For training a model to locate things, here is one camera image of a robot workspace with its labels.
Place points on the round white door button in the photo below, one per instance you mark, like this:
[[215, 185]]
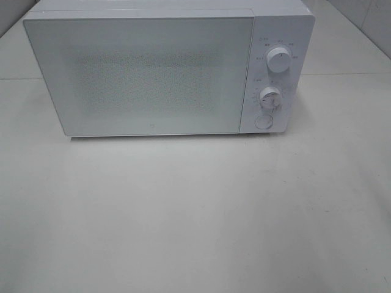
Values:
[[264, 122]]

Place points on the white timer knob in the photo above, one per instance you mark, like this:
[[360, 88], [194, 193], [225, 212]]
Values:
[[270, 98]]

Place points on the white microwave door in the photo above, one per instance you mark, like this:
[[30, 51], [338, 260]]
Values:
[[123, 77]]

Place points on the upper white power knob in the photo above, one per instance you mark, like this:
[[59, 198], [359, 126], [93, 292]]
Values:
[[278, 59]]

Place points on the white microwave oven body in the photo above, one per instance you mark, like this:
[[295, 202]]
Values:
[[275, 23]]

